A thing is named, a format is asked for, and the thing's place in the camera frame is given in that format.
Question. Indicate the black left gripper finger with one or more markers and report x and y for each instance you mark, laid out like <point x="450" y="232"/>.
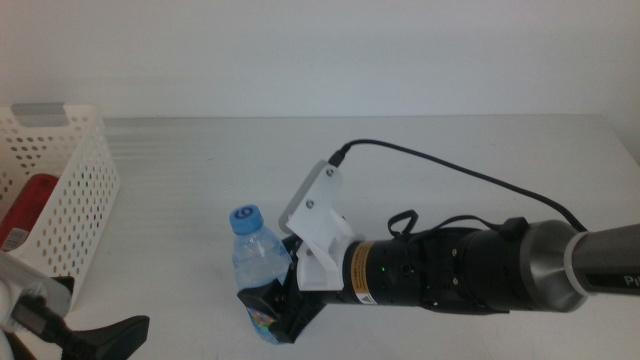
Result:
<point x="110" y="340"/>
<point x="67" y="283"/>

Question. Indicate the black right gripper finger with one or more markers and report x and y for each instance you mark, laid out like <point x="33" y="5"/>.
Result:
<point x="260" y="297"/>
<point x="293" y="245"/>

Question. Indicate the clear water bottle blue cap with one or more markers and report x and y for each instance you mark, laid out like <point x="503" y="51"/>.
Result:
<point x="257" y="255"/>

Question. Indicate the red soda can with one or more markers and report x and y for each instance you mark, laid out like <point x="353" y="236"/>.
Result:
<point x="27" y="205"/>

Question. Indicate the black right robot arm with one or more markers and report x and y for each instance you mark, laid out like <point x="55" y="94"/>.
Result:
<point x="450" y="270"/>

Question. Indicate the white perforated plastic basket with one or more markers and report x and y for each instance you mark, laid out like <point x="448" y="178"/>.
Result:
<point x="80" y="215"/>

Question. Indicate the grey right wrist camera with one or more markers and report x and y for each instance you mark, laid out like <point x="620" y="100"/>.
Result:
<point x="287" y="215"/>

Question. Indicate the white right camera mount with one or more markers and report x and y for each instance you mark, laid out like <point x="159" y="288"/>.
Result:
<point x="320" y="225"/>

